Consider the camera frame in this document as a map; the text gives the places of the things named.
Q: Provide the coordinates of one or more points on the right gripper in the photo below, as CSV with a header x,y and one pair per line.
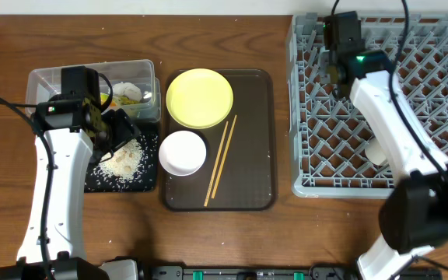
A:
x,y
327,62

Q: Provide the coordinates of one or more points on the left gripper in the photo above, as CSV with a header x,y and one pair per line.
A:
x,y
117,127

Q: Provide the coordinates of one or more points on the green snack wrapper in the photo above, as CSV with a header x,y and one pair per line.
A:
x,y
118,100

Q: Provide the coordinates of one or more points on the white tissue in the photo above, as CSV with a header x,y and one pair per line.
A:
x,y
128,90

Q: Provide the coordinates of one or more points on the rice and peanut scraps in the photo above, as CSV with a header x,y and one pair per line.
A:
x,y
124,163

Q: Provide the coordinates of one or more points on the white bowl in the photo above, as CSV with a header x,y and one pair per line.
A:
x,y
182,153

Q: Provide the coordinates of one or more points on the white paper cup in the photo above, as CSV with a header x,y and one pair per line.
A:
x,y
375,153

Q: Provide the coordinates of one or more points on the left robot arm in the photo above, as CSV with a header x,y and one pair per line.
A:
x,y
74,131

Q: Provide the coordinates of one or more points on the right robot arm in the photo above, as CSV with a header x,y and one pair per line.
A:
x,y
414,218

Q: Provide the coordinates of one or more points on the grey dishwasher rack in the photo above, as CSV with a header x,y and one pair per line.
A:
x,y
327,136

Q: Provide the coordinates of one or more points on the black rectangular bin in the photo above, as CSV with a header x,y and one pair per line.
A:
x,y
146,179

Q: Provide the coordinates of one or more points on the clear plastic bin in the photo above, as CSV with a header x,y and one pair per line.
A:
x,y
44,83

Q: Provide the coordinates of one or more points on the yellow plate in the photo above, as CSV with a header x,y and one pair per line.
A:
x,y
199,98

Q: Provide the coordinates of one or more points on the wooden chopstick right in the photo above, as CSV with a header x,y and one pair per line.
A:
x,y
223,157

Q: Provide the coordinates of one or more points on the wooden chopstick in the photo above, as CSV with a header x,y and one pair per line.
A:
x,y
214,170
223,157

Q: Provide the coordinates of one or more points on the wooden chopstick left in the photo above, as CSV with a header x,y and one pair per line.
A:
x,y
214,170

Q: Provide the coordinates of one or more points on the dark brown serving tray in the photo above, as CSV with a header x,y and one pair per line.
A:
x,y
249,176

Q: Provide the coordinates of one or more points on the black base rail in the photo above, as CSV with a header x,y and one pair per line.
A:
x,y
318,273

